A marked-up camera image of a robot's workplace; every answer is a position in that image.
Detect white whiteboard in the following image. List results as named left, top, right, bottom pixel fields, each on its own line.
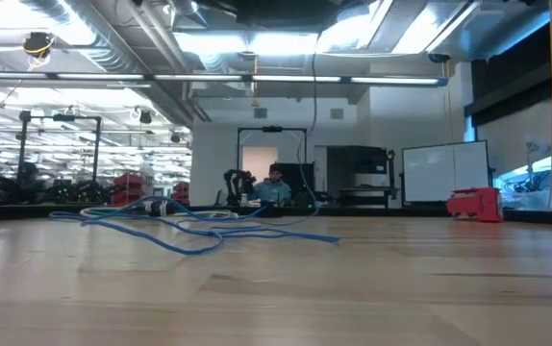
left=401, top=139, right=491, bottom=204

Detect cable connector bundle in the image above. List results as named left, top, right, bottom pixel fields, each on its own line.
left=79, top=207, right=238, bottom=220

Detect black yellow ceiling reel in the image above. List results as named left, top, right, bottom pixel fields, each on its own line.
left=22, top=31, right=57, bottom=60

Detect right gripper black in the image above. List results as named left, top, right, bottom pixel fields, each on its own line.
left=198, top=0, right=344, bottom=29

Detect green cable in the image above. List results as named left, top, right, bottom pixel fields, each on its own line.
left=88, top=207, right=152, bottom=217

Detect long ceiling light bar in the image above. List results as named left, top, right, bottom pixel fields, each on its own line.
left=0, top=70, right=450, bottom=87

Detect black cabinet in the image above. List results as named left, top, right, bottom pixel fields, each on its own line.
left=326, top=145, right=398, bottom=209

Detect red storage bins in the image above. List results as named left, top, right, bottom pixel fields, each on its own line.
left=172, top=181, right=190, bottom=206
left=112, top=172, right=147, bottom=207

